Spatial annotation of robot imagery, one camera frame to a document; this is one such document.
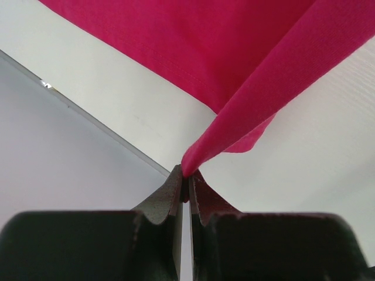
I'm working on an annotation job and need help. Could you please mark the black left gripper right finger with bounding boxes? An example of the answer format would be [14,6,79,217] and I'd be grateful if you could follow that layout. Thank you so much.
[188,172,374,280]

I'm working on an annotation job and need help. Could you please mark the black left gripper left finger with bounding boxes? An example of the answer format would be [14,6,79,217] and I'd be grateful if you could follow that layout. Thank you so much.
[1,166,183,280]

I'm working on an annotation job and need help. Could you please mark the pink t shirt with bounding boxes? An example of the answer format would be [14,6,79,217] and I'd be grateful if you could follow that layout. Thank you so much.
[45,1,374,177]

